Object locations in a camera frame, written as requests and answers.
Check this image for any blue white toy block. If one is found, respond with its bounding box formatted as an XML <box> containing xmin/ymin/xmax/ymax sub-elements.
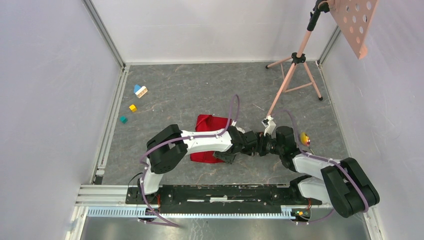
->
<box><xmin>133</xmin><ymin>84</ymin><xmax>148</xmax><ymax>98</ymax></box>

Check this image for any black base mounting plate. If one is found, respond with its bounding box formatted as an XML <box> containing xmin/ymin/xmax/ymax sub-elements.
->
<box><xmin>146</xmin><ymin>184</ymin><xmax>322</xmax><ymax>214</ymax></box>

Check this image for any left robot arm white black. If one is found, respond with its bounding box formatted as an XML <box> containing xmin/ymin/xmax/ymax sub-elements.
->
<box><xmin>137</xmin><ymin>124</ymin><xmax>258</xmax><ymax>204</ymax></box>

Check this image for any pink tripod stand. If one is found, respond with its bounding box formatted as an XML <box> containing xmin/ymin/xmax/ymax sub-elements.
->
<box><xmin>265</xmin><ymin>0</ymin><xmax>333</xmax><ymax>117</ymax></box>

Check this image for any pink perforated board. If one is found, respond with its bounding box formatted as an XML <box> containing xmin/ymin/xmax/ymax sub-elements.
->
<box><xmin>329</xmin><ymin>0</ymin><xmax>379</xmax><ymax>60</ymax></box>

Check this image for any white slotted cable duct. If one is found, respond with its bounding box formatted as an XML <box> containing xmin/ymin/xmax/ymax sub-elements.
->
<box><xmin>87</xmin><ymin>206</ymin><xmax>295</xmax><ymax>220</ymax></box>

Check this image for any iridescent spoon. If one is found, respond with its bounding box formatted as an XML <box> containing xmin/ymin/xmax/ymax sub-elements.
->
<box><xmin>299</xmin><ymin>132</ymin><xmax>314</xmax><ymax>154</ymax></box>

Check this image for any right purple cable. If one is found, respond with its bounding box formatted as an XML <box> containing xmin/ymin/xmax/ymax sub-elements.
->
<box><xmin>274</xmin><ymin>109</ymin><xmax>370</xmax><ymax>226</ymax></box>

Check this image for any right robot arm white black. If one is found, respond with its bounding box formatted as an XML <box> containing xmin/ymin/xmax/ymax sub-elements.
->
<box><xmin>256</xmin><ymin>126</ymin><xmax>381</xmax><ymax>218</ymax></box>

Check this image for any yellow toy cube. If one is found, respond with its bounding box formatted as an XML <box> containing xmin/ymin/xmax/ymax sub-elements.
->
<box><xmin>129</xmin><ymin>104</ymin><xmax>137</xmax><ymax>112</ymax></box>

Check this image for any teal toy cube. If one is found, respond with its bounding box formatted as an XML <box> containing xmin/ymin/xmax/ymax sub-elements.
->
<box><xmin>119</xmin><ymin>116</ymin><xmax>128</xmax><ymax>124</ymax></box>

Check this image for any red cloth napkin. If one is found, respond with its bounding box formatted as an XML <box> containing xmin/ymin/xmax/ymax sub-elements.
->
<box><xmin>190</xmin><ymin>114</ymin><xmax>228</xmax><ymax>164</ymax></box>

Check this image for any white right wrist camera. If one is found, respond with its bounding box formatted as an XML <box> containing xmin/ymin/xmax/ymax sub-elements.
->
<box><xmin>261</xmin><ymin>115</ymin><xmax>276</xmax><ymax>135</ymax></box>

